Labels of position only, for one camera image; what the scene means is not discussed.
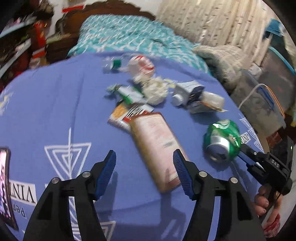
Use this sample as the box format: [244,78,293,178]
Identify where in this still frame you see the right hand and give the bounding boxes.
[253,186,283,238]

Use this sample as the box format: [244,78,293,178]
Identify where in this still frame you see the clear plastic bottle green cap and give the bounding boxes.
[103,59,122,71]

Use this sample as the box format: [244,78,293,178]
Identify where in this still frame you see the white pill bottle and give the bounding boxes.
[171,89,189,106]

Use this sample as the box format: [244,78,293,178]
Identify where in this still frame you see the red white barcode wrapper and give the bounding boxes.
[108,102,154,132]

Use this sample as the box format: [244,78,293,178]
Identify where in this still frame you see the red white plastic bag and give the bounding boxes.
[127,55,155,78]

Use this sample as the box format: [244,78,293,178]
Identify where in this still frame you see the teal patterned quilt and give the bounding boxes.
[70,16,209,73]

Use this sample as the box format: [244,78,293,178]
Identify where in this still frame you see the green white wrapper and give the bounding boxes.
[107,84,147,105]

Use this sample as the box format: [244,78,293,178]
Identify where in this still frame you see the carved wooden headboard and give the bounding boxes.
[45,1,156,64]

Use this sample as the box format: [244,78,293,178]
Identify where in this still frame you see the checkered grey pillow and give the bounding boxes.
[193,45,251,93]

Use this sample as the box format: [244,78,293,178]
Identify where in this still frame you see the beige leaf curtain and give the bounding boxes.
[156,0,275,64]

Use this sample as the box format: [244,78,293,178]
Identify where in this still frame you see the grey storage box teal lid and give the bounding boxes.
[259,19,295,111]

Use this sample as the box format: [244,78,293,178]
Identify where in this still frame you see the blue printed bed cover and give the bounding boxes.
[0,51,265,241]

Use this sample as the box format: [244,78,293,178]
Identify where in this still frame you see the white sauce pouch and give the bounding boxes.
[188,91,227,114]

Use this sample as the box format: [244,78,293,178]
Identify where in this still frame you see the clear storage box blue handle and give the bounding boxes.
[231,69,286,137]

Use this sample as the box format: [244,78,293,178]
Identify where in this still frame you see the navy blue carton box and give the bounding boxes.
[175,80,205,106]

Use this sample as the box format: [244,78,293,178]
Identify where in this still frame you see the white cable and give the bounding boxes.
[238,83,266,110]

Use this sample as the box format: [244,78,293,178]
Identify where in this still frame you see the crushed green soda can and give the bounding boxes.
[203,119,241,163]

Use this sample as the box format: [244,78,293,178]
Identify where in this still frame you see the white tissue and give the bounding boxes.
[133,75,169,106]

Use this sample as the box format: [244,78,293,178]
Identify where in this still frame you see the cluttered metal shelf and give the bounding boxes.
[1,1,54,89]

